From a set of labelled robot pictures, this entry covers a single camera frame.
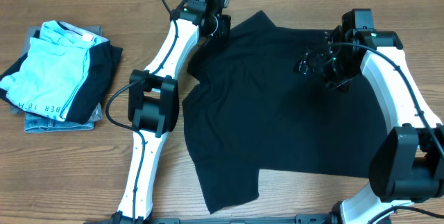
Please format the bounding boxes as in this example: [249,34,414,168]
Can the black folded garment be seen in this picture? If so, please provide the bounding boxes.
[0,29,123,126]

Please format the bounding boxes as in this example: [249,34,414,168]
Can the light blue folded t-shirt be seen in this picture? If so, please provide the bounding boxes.
[0,20,110,122]

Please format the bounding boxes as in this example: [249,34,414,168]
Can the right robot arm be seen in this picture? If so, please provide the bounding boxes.
[294,8,443,223]

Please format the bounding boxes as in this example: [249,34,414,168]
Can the black t-shirt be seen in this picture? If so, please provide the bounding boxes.
[182,12,387,213]

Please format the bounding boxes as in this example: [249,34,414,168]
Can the folded blue jeans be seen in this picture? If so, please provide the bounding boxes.
[24,113,94,133]

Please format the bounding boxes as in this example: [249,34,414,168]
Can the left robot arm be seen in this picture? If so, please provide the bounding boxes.
[109,0,231,223]

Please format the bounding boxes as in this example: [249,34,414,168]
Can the grey folded garment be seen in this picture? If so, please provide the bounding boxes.
[1,26,103,121]

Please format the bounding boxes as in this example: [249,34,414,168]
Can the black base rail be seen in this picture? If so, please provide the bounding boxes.
[83,212,393,224]

